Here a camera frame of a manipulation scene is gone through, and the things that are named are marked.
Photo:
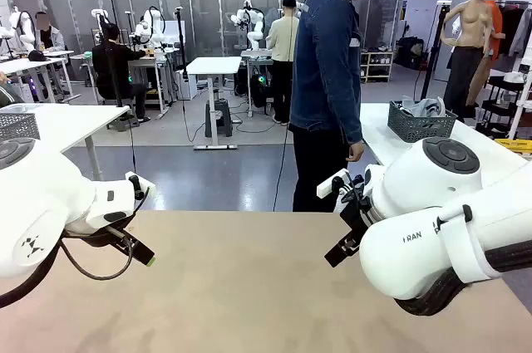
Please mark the black tripod light stand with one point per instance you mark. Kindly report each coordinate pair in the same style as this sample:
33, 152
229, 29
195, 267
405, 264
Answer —
434, 45

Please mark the seated person in grey jacket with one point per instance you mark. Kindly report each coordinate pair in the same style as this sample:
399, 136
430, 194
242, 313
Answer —
52, 39

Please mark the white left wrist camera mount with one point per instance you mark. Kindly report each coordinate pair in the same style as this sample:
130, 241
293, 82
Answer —
147, 187

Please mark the dark grey plastic stool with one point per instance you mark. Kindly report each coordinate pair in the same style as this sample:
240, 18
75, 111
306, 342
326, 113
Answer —
218, 120

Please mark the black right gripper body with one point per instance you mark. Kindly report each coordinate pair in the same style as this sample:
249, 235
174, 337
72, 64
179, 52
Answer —
357, 216

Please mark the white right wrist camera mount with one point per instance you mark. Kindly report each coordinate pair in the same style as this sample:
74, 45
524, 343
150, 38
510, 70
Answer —
326, 187

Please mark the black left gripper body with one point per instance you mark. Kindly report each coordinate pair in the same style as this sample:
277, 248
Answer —
118, 238

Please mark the long white work table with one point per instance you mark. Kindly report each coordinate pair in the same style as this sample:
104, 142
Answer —
25, 65

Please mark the person's right hand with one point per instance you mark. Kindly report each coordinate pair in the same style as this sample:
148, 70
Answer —
356, 151

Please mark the wooden shoe shelf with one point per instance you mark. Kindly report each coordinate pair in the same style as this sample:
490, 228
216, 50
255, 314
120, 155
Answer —
376, 66

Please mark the black bag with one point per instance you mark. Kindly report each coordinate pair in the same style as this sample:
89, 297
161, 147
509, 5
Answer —
409, 54

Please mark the mannequin in orange shirt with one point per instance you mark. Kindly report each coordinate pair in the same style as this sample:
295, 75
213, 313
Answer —
494, 16

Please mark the yellow striped object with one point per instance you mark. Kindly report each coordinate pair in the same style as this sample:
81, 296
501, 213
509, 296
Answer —
515, 145

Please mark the person in dark striped top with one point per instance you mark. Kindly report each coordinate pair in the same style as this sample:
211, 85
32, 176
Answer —
8, 95

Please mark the seated person in black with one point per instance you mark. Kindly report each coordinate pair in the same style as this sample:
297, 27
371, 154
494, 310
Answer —
110, 66

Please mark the person's right forearm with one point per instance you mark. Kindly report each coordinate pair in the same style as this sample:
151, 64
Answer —
351, 120

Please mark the white standing desk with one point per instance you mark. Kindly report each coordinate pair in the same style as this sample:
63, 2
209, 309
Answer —
214, 65

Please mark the black cap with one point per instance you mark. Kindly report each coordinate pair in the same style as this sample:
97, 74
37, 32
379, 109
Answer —
36, 56

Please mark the clothes rack with dark garments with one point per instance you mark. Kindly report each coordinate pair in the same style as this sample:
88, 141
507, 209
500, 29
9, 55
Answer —
513, 29

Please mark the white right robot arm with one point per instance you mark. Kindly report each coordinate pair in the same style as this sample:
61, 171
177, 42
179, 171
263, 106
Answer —
415, 187

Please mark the black shelf cart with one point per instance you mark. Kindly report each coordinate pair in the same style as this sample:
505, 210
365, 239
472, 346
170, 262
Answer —
498, 108

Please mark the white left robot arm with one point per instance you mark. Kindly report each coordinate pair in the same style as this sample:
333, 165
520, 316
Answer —
41, 203

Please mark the black tripod pole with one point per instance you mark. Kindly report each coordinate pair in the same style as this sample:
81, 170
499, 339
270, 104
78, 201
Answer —
181, 37

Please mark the person in denim jacket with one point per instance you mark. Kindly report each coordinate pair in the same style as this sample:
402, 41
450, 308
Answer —
320, 79

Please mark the beige mannequin with black trousers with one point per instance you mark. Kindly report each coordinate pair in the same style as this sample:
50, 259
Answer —
465, 70

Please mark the computer case with glowing fan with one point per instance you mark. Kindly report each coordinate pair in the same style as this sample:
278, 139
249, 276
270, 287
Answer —
258, 91

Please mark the standing person in cream sweater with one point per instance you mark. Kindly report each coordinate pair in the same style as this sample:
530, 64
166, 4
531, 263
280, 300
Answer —
282, 37

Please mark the small white robot arm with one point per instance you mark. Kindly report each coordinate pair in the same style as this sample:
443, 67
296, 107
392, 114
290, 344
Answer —
253, 21
149, 25
23, 25

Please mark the grey perforated plastic basket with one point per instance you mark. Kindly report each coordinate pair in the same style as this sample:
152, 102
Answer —
21, 126
415, 128

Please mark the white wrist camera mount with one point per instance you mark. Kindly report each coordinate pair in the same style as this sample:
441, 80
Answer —
147, 187
326, 187

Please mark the grey cloth pile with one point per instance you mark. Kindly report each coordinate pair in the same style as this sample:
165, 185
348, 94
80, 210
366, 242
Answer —
424, 107

